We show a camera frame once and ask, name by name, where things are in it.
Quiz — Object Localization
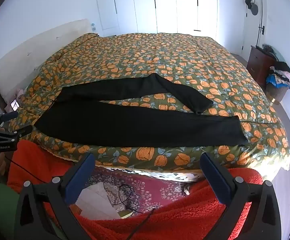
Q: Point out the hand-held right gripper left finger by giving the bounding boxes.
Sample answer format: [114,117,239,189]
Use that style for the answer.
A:
[17,152,96,240]

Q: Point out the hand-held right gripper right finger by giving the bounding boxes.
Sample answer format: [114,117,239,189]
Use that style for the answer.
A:
[200,152,282,240]

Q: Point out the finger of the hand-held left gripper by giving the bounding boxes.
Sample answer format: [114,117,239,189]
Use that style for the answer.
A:
[0,125,33,139]
[0,111,19,127]

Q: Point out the black pants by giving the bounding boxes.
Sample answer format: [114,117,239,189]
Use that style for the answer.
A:
[33,73,248,147]

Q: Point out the white paper sheets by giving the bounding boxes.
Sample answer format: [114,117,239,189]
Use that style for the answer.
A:
[76,182,122,220]

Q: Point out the red fleece blanket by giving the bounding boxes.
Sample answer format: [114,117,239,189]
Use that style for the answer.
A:
[7,140,263,240]

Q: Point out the pink floral sheet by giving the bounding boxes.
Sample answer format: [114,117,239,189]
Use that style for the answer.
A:
[89,166,205,214]

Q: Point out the beige padded headboard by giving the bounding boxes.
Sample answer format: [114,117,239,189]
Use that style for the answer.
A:
[0,19,98,105]

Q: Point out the woven laundry basket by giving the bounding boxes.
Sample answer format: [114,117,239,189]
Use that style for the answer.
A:
[265,81,289,103]

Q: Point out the brown wooden dresser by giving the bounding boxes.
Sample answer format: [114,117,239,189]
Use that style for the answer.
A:
[247,45,277,88]

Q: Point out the pile of clothes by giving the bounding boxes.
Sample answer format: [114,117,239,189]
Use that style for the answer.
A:
[266,61,290,87]

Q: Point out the orange floral green quilt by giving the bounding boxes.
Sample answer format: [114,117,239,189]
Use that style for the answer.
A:
[8,32,290,174]

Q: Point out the white door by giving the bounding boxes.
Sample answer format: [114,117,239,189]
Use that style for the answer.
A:
[241,0,270,61]

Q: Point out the black round hanging object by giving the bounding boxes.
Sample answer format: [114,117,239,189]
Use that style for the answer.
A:
[245,0,260,16]

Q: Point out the white wardrobe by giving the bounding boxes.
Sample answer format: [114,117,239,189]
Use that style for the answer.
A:
[94,0,218,39]

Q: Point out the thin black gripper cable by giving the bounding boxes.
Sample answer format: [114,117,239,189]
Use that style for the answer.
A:
[4,154,53,183]

